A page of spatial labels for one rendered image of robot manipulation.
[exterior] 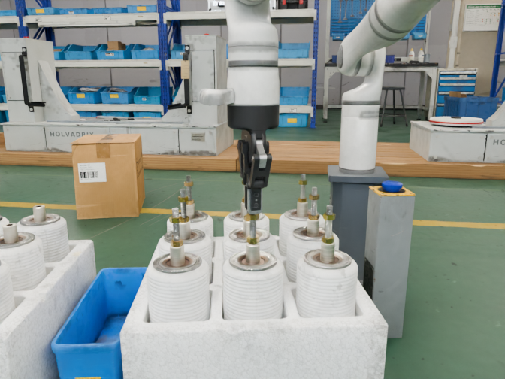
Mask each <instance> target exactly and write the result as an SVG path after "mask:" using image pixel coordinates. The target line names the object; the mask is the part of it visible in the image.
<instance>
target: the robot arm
mask: <svg viewBox="0 0 505 379"><path fill-rule="evenodd" d="M439 1H440V0H376V1H375V2H374V3H373V5H372V6H371V8H370V10H369V11H368V12H367V14H366V16H365V17H364V19H363V20H362V21H361V22H360V23H359V24H358V25H357V26H356V28H355V29H354V30H353V31H352V32H351V33H349V34H348V35H347V36H346V38H345V39H344V40H343V42H342V44H341V45H340V48H339V50H338V53H337V67H338V70H339V71H340V73H341V74H344V75H346V76H351V77H352V76H353V77H354V76H355V77H365V79H364V83H363V84H362V85H360V86H358V87H357V88H355V89H352V90H350V91H347V92H345V93H344V94H343V97H342V111H341V128H340V157H339V171H340V172H343V173H347V174H373V173H374V172H375V164H376V143H377V132H378V120H379V109H380V96H381V92H382V86H383V72H384V67H385V60H386V47H387V46H389V45H392V44H394V43H396V42H398V41H399V40H401V39H402V38H404V37H405V36H406V35H407V34H408V33H409V32H410V31H411V30H412V29H413V28H414V27H415V26H416V25H417V24H418V23H419V21H420V20H421V19H422V18H423V17H424V16H425V15H426V14H427V13H428V12H429V11H430V10H431V9H432V8H433V7H434V6H435V5H436V4H437V3H438V2H439ZM224 5H225V15H226V20H227V24H228V67H230V68H228V80H227V89H202V90H201V91H200V93H199V98H200V103H202V104H203V105H209V106H211V105H227V114H228V127H230V128H231V129H240V130H242V133H241V140H238V143H237V148H238V156H239V163H240V176H241V178H243V179H242V181H243V184H246V186H244V207H245V208H246V209H247V211H248V212H249V213H250V214H260V213H261V212H262V188H264V187H267V185H268V178H269V174H270V170H271V162H272V159H273V157H272V155H271V153H269V142H268V141H266V134H265V133H266V132H265V131H266V130H267V129H275V128H277V127H278V125H279V118H280V80H279V74H278V68H277V67H278V34H277V29H276V28H275V26H273V25H272V24H271V10H270V0H224Z"/></svg>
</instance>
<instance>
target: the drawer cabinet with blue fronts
mask: <svg viewBox="0 0 505 379"><path fill-rule="evenodd" d="M477 75H478V68H438V69H437V79H436V86H435V94H434V109H433V117H443V113H444V102H445V100H443V99H444V96H449V91H454V92H461V94H467V96H475V93H476V82H477ZM430 89H431V77H430V76H429V75H428V79H427V87H426V96H425V107H428V106H429V97H430ZM424 116H425V120H426V121H429V120H428V111H426V110H425V111H424Z"/></svg>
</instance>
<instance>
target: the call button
mask: <svg viewBox="0 0 505 379"><path fill-rule="evenodd" d="M402 186H403V184H402V183H401V182H397V181H391V180H387V181H383V182H382V187H383V190H385V191H389V192H398V191H400V189H401V188H402Z"/></svg>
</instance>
